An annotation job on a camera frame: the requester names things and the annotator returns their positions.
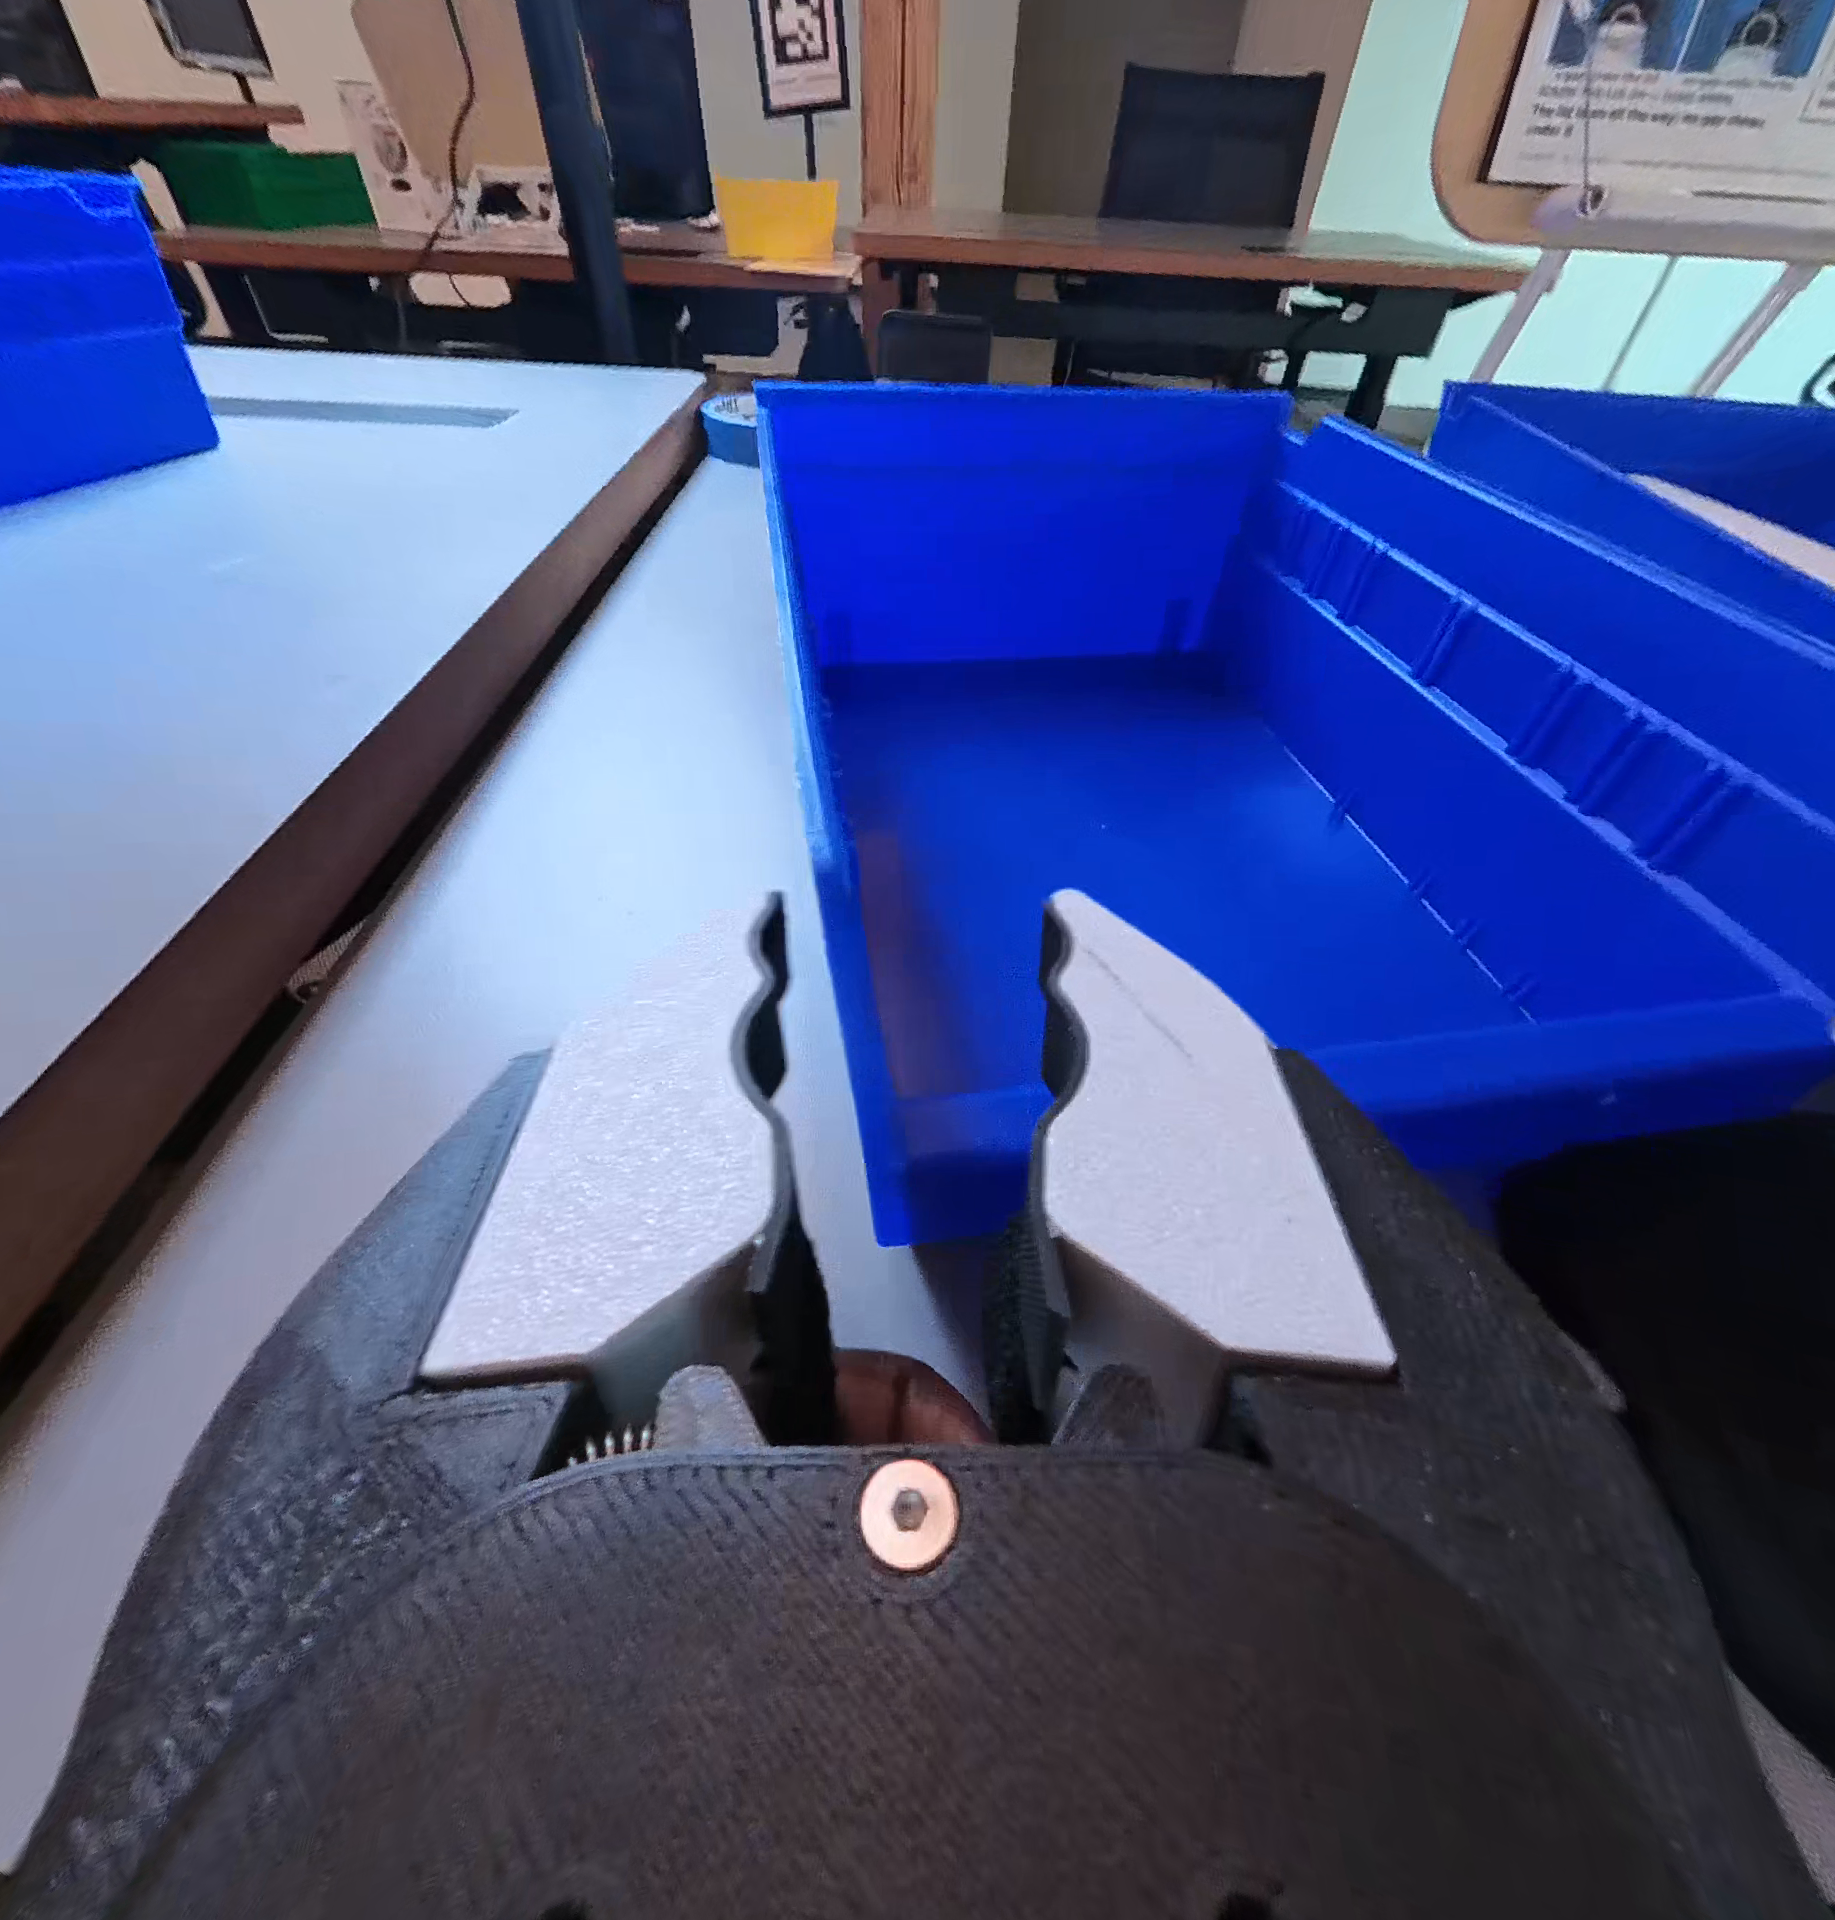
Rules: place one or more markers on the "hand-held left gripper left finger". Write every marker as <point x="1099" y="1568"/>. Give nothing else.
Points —
<point x="619" y="1184"/>

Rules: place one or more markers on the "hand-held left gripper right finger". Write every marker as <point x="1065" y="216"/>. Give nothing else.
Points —
<point x="1205" y="1201"/>

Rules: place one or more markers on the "blue plastic bin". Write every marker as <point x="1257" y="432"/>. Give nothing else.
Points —
<point x="1610" y="433"/>
<point x="1156" y="810"/>
<point x="64" y="344"/>

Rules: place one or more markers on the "person's left hand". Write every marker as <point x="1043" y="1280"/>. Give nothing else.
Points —
<point x="911" y="1405"/>

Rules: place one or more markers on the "blue tape roll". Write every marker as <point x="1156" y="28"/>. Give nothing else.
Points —
<point x="731" y="433"/>

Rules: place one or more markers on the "wooden sign board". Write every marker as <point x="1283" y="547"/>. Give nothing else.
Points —
<point x="1466" y="152"/>

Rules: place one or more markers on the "yellow box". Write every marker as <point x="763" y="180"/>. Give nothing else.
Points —
<point x="775" y="226"/>

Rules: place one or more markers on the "dark blue pole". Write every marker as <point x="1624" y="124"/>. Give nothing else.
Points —
<point x="572" y="152"/>

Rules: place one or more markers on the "white printed box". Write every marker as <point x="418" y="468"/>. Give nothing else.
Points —
<point x="393" y="166"/>

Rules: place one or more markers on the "black office chair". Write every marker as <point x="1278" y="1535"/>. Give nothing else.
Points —
<point x="1217" y="152"/>

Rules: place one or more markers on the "green crate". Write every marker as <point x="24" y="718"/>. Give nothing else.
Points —
<point x="257" y="189"/>

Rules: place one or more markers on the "black and white marker sign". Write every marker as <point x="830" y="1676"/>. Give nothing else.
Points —
<point x="802" y="60"/>

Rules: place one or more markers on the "dark monitor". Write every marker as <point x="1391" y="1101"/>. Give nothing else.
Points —
<point x="212" y="33"/>

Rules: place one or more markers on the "wooden post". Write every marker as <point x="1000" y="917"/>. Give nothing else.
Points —
<point x="902" y="103"/>

